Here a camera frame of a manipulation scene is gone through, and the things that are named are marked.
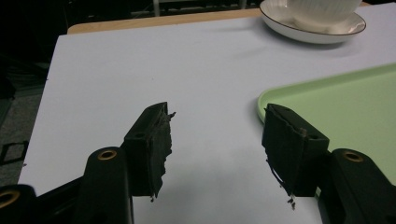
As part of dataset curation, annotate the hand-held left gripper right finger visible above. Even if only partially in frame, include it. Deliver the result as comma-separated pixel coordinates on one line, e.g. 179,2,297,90
262,103,331,211

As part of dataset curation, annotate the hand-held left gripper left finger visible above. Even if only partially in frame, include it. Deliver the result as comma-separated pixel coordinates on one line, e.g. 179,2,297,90
120,101,177,203

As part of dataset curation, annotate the light green plastic tray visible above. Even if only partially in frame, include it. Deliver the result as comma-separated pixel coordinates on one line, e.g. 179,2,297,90
257,63,396,198

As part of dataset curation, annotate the white saucer with dark rim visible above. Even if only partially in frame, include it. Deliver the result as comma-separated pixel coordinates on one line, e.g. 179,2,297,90
259,0,367,45

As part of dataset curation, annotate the white ribbed cup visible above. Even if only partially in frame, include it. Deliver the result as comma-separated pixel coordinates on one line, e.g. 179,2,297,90
286,0,363,25

